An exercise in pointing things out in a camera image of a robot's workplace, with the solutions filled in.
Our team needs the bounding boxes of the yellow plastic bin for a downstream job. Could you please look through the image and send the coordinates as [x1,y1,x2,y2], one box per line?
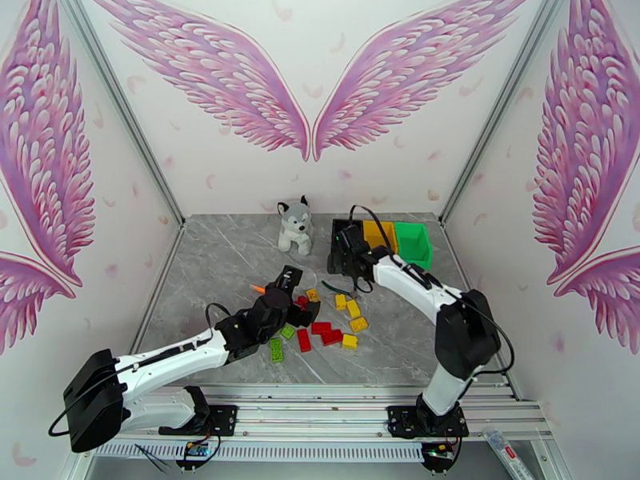
[362,219,399,254]

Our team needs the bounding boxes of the black plastic bin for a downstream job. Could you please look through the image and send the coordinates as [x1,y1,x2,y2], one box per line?
[327,218,369,276]

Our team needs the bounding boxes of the green plastic bin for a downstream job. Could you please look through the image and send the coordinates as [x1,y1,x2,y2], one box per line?
[393,221,434,271]

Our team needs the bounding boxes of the grey white husky plush toy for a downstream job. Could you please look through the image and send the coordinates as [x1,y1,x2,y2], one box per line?
[277,194,314,257]

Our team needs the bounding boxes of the aluminium left table edge trim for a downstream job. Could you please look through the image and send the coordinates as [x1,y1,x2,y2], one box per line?
[129,224,187,357]

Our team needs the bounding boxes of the black tweezers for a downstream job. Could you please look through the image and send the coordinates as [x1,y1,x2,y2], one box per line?
[134,443,177,473]

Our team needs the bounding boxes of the clear plastic packet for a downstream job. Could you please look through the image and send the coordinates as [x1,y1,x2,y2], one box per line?
[482,428,537,480]

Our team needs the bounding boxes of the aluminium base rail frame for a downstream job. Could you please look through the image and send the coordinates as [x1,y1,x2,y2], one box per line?
[74,383,556,467]

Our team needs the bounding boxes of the white slotted cable duct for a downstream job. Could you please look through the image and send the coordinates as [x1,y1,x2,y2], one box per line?
[92,441,426,463]

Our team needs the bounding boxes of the black right arm base cable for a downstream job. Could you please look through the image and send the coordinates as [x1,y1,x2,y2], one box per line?
[470,293,516,381]

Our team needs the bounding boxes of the black arm base cable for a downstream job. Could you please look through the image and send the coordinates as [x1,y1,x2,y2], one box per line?
[470,293,516,381]
[48,363,126,438]

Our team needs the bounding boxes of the aluminium right corner post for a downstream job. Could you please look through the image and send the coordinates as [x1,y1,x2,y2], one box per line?
[438,0,557,226]

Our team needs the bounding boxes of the aluminium corner post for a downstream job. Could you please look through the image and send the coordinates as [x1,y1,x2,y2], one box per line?
[54,0,187,228]
[438,0,557,226]

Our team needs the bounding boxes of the aluminium left corner post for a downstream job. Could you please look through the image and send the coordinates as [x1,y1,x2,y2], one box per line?
[54,0,187,228]

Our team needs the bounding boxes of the black left arm base cable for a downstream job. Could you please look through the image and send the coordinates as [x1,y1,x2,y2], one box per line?
[48,363,126,438]

